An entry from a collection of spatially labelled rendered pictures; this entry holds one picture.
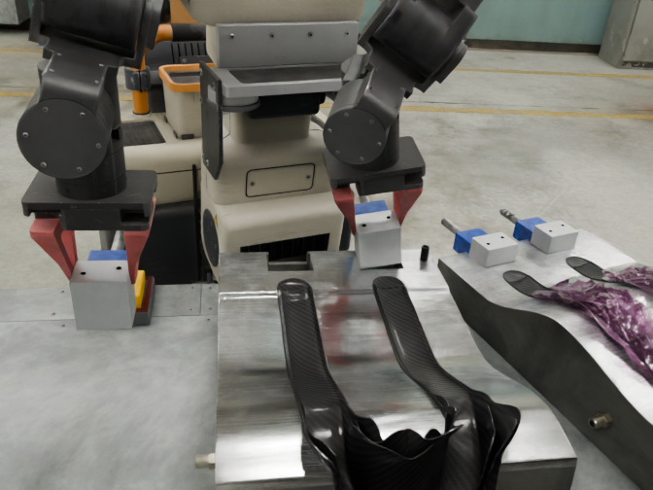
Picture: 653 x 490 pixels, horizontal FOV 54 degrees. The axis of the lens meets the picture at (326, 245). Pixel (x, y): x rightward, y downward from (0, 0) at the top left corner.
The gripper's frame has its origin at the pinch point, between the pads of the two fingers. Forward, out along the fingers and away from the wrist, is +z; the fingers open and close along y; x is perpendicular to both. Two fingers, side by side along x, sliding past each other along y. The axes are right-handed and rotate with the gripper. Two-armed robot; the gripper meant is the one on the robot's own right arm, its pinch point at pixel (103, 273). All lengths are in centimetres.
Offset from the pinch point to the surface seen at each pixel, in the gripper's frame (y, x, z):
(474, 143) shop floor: 154, 284, 100
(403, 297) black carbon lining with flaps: 30.9, 4.7, 6.7
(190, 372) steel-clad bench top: 7.3, 2.9, 15.3
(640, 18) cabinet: 359, 471, 60
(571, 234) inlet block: 59, 19, 7
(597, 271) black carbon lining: 60, 14, 10
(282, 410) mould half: 15.5, -16.4, 1.8
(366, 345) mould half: 25.1, -3.4, 6.7
